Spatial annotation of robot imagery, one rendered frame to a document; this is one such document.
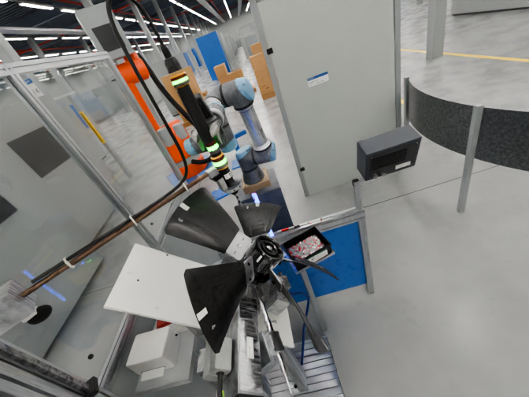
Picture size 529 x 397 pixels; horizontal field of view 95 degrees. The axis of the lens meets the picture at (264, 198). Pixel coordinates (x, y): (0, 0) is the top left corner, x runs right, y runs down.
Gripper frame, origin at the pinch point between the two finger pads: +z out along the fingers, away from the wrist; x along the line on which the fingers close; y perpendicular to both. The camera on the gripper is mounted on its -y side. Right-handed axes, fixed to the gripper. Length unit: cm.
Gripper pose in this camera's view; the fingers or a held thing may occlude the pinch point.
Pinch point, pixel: (203, 135)
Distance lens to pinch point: 73.4
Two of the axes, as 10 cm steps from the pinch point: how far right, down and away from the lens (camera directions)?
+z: 0.9, 5.6, -8.2
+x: -9.4, 3.1, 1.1
